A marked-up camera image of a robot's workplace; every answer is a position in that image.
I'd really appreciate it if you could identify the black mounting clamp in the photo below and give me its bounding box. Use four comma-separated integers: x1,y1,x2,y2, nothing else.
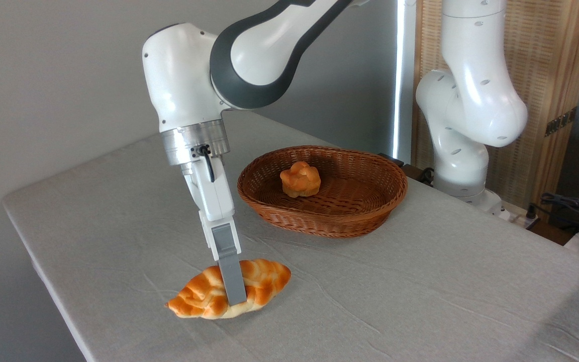
377,152,435,186

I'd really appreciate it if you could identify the grey tablecloth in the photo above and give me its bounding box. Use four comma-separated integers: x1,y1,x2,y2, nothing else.
2,110,579,362

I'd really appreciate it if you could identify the brown wicker basket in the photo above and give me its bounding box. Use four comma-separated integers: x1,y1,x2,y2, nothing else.
237,145,409,238

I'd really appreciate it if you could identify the white vertical light strip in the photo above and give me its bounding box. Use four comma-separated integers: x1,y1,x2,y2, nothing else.
393,0,417,164

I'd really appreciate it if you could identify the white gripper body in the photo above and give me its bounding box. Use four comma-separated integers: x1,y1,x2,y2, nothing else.
181,154,236,223

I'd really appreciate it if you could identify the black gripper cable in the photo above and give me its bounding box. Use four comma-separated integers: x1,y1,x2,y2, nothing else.
196,144,216,183

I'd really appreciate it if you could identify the black cable bundle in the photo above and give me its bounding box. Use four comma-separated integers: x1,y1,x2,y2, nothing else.
527,192,579,238

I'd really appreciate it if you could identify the long braided bread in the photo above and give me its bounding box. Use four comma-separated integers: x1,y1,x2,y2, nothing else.
165,258,292,320

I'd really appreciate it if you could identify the flower-shaped bread roll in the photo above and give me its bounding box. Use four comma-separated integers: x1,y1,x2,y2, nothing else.
279,161,322,199

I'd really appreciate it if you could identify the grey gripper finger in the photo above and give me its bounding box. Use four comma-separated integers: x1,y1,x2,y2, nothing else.
199,212,248,306

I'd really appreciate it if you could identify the black metal screen hinge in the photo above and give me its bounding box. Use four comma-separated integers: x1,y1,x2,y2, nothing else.
544,106,578,138

